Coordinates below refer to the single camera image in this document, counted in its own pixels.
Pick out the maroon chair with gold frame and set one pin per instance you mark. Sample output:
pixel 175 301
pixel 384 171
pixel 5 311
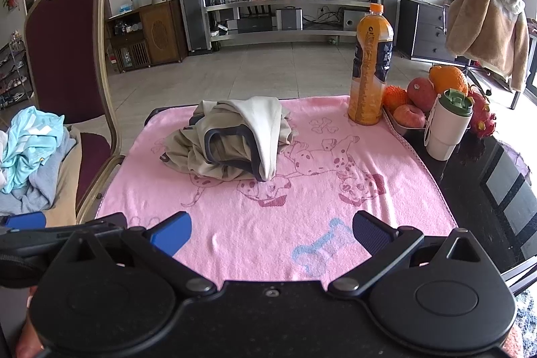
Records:
pixel 63 47

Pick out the small grey subwoofer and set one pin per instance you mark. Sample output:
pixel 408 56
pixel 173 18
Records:
pixel 352 19

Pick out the beige shirt with grey trim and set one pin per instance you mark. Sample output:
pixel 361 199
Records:
pixel 260 123

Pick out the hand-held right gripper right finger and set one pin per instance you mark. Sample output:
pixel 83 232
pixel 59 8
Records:
pixel 369 234

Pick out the dark drawer cabinet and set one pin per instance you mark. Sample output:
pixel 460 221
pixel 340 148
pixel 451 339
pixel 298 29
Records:
pixel 423 31

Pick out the metal fruit tray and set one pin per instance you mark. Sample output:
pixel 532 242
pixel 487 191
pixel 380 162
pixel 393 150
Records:
pixel 405 133

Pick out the wooden cabinet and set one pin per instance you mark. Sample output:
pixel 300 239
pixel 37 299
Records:
pixel 159 31

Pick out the dark red apple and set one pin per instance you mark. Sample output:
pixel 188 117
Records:
pixel 421 93

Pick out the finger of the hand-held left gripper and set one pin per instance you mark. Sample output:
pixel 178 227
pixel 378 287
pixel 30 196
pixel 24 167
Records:
pixel 84 226
pixel 25 220

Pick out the pink printed towel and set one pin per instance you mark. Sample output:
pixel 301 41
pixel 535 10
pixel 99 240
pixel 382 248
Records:
pixel 251 232

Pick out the black router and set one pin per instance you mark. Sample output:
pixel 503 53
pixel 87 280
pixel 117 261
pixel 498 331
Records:
pixel 256 24

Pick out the silver television stand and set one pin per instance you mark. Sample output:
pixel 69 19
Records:
pixel 272 1

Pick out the pink fluffy clothing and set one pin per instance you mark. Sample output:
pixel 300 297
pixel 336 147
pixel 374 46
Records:
pixel 512 343

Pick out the beige fleece jacket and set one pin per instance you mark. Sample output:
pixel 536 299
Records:
pixel 486 31

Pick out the large orange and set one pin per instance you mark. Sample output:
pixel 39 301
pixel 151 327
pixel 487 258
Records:
pixel 449 79

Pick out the grey-blue garment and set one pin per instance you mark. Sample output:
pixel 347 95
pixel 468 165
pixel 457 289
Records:
pixel 37 190

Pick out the purple patterned cloth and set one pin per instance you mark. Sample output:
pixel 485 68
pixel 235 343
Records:
pixel 520 167

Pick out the black office chair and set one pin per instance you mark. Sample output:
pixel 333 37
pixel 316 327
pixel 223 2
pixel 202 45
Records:
pixel 474 68

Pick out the white tumbler with green lid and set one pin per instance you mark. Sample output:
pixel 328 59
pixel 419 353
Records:
pixel 444 131

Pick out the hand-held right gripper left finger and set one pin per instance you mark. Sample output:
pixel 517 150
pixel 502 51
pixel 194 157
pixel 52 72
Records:
pixel 172 233

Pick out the pale red apple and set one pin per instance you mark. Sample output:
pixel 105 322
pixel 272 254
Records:
pixel 409 117

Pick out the small tangerine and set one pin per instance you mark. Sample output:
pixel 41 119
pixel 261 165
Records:
pixel 394 98

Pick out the pink dragon fruit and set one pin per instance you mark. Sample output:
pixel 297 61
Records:
pixel 482 119

